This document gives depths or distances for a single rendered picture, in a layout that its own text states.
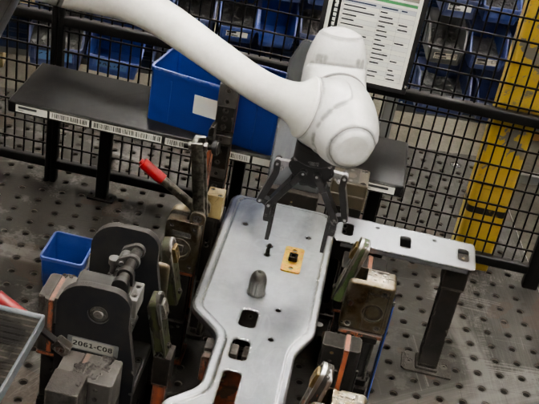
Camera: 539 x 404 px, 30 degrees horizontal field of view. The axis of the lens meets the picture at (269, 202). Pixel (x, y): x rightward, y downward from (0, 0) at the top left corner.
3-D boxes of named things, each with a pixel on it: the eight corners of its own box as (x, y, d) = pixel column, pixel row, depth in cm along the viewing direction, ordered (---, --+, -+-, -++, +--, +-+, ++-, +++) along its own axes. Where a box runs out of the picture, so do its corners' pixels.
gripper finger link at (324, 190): (314, 165, 185) (321, 163, 184) (334, 216, 189) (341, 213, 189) (310, 175, 181) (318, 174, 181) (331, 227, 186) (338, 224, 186)
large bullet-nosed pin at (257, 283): (261, 306, 182) (267, 276, 179) (245, 302, 183) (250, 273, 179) (264, 296, 185) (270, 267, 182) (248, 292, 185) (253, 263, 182)
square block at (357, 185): (335, 321, 228) (369, 187, 210) (301, 313, 229) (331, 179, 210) (338, 301, 235) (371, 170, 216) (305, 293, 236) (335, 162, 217)
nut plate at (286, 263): (299, 275, 190) (300, 269, 189) (279, 270, 190) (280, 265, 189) (305, 250, 197) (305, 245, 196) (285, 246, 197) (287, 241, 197)
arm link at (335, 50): (291, 94, 180) (299, 130, 169) (308, 14, 172) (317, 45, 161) (350, 101, 182) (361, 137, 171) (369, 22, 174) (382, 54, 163)
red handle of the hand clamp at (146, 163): (204, 216, 189) (141, 162, 185) (197, 224, 190) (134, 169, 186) (209, 205, 193) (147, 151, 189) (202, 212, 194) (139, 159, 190)
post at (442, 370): (450, 380, 218) (486, 273, 202) (400, 369, 218) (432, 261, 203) (450, 361, 223) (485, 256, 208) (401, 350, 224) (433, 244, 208)
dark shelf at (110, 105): (402, 199, 220) (405, 187, 218) (6, 111, 225) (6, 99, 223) (406, 153, 239) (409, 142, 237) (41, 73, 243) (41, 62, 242)
